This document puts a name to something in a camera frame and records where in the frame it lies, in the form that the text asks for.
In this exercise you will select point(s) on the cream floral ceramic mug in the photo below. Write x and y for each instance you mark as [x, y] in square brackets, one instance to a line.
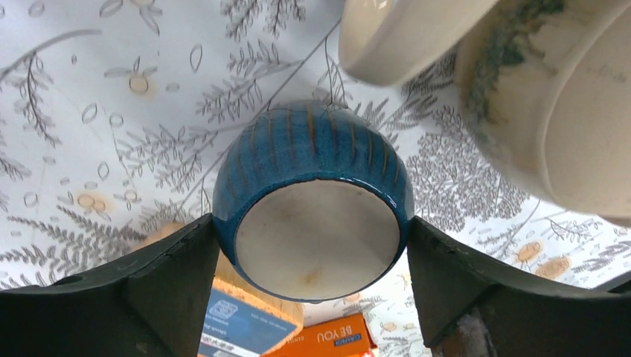
[545, 89]

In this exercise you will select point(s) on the blue orange sponge pack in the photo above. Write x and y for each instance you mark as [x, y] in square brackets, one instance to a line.
[241, 320]

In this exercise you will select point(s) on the blue ribbed ceramic mug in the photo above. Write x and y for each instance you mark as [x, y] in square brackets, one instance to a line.
[311, 204]

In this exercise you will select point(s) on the small orange box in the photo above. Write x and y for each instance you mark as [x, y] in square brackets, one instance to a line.
[344, 337]

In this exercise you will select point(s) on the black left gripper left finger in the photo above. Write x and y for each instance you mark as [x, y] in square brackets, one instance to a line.
[150, 302]

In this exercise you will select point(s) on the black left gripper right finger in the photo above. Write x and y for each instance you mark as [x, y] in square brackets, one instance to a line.
[470, 304]

